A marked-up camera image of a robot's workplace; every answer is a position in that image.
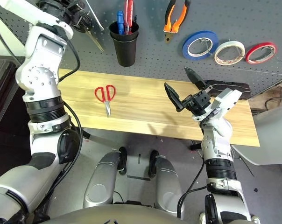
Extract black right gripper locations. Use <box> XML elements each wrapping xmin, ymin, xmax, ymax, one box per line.
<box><xmin>163</xmin><ymin>66</ymin><xmax>213</xmax><ymax>116</ymax></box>

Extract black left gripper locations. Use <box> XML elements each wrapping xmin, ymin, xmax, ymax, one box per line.
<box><xmin>37</xmin><ymin>0</ymin><xmax>86</xmax><ymax>24</ymax></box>

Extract white tape roll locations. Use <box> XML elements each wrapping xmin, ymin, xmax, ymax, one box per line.
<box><xmin>213</xmin><ymin>40</ymin><xmax>246</xmax><ymax>66</ymax></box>

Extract orange black pliers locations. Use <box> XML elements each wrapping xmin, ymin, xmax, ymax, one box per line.
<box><xmin>163</xmin><ymin>0</ymin><xmax>192</xmax><ymax>43</ymax></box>

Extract red-handled scissors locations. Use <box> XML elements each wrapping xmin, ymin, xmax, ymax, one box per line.
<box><xmin>94</xmin><ymin>84</ymin><xmax>117</xmax><ymax>118</ymax></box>

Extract grey metal pegboard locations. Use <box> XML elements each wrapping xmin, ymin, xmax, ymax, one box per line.
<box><xmin>0</xmin><ymin>0</ymin><xmax>282</xmax><ymax>98</ymax></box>

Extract blue tape roll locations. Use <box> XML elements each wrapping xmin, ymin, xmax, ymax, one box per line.
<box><xmin>181</xmin><ymin>30</ymin><xmax>220</xmax><ymax>62</ymax></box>

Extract black inner holder cup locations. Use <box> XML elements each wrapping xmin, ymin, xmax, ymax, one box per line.
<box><xmin>108</xmin><ymin>19</ymin><xmax>140</xmax><ymax>42</ymax></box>

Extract black holder cup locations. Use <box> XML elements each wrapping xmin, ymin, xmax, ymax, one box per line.
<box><xmin>108</xmin><ymin>19</ymin><xmax>140</xmax><ymax>42</ymax></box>
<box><xmin>111</xmin><ymin>31</ymin><xmax>140</xmax><ymax>68</ymax></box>

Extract black flat tool case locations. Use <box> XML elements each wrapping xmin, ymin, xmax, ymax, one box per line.
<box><xmin>204</xmin><ymin>79</ymin><xmax>252</xmax><ymax>101</ymax></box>

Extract black outer holder cup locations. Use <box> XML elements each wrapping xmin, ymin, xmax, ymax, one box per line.
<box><xmin>111</xmin><ymin>31</ymin><xmax>140</xmax><ymax>68</ymax></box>

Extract red tape roll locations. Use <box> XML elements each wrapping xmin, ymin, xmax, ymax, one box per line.
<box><xmin>244</xmin><ymin>42</ymin><xmax>278</xmax><ymax>65</ymax></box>

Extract black right robot foot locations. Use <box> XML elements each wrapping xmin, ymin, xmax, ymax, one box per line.
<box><xmin>148</xmin><ymin>149</ymin><xmax>160</xmax><ymax>179</ymax></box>

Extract black robot foot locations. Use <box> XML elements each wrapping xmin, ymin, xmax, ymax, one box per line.
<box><xmin>148</xmin><ymin>149</ymin><xmax>160</xmax><ymax>179</ymax></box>
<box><xmin>117</xmin><ymin>146</ymin><xmax>128</xmax><ymax>176</ymax></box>

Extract large black hard case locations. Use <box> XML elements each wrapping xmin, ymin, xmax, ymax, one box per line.
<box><xmin>0</xmin><ymin>54</ymin><xmax>25</xmax><ymax>131</ymax></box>

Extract black left robot foot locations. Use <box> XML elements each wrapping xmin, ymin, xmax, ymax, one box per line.
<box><xmin>117</xmin><ymin>146</ymin><xmax>128</xmax><ymax>176</ymax></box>

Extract light grey chair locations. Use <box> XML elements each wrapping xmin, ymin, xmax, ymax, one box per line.
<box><xmin>230</xmin><ymin>111</ymin><xmax>282</xmax><ymax>167</ymax></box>

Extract silver right robot leg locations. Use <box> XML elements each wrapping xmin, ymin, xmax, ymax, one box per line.
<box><xmin>154</xmin><ymin>155</ymin><xmax>186</xmax><ymax>220</ymax></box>

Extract silver robot leg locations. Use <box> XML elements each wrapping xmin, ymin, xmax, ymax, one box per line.
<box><xmin>83</xmin><ymin>150</ymin><xmax>121</xmax><ymax>209</ymax></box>
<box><xmin>154</xmin><ymin>155</ymin><xmax>186</xmax><ymax>220</ymax></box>

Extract long black floor tape strip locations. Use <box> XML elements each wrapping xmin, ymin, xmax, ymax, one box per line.
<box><xmin>127</xmin><ymin>174</ymin><xmax>151</xmax><ymax>181</ymax></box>

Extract silver left robot leg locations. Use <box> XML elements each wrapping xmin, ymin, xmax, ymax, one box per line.
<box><xmin>83</xmin><ymin>150</ymin><xmax>121</xmax><ymax>209</ymax></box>

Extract grey robot torso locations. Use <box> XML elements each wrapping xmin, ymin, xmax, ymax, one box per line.
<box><xmin>47</xmin><ymin>203</ymin><xmax>182</xmax><ymax>224</ymax></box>

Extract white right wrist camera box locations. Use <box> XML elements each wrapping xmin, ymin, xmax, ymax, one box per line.
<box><xmin>211</xmin><ymin>88</ymin><xmax>243</xmax><ymax>118</ymax></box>

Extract black-handled scissors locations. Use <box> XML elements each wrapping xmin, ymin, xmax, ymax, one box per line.
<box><xmin>73</xmin><ymin>13</ymin><xmax>105</xmax><ymax>52</ymax></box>

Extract wire hook holding blue tape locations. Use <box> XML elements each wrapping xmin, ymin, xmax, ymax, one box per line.
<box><xmin>199</xmin><ymin>37</ymin><xmax>213</xmax><ymax>56</ymax></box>

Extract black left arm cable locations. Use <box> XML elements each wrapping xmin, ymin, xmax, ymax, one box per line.
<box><xmin>0</xmin><ymin>9</ymin><xmax>84</xmax><ymax>211</ymax></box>

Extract blue-handled screwdriver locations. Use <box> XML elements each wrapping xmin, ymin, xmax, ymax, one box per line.
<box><xmin>116</xmin><ymin>10</ymin><xmax>126</xmax><ymax>35</ymax></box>

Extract black looped floor cable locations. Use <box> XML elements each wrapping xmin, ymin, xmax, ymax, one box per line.
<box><xmin>264</xmin><ymin>98</ymin><xmax>282</xmax><ymax>111</ymax></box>

